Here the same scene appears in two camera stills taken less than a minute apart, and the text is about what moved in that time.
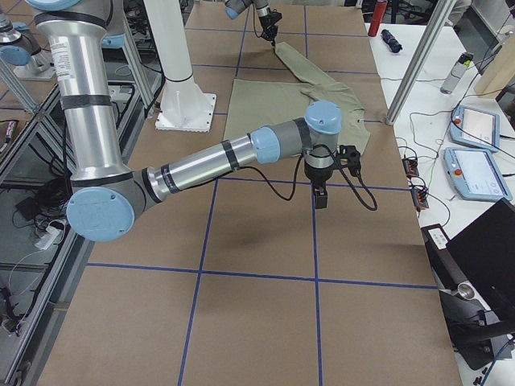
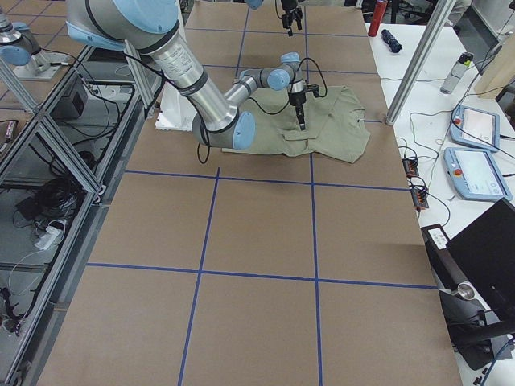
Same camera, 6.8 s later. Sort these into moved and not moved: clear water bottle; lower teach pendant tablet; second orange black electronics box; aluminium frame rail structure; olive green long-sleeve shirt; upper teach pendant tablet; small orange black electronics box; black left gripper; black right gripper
Moved: black right gripper; olive green long-sleeve shirt; black left gripper
Not moved: clear water bottle; aluminium frame rail structure; upper teach pendant tablet; lower teach pendant tablet; small orange black electronics box; second orange black electronics box
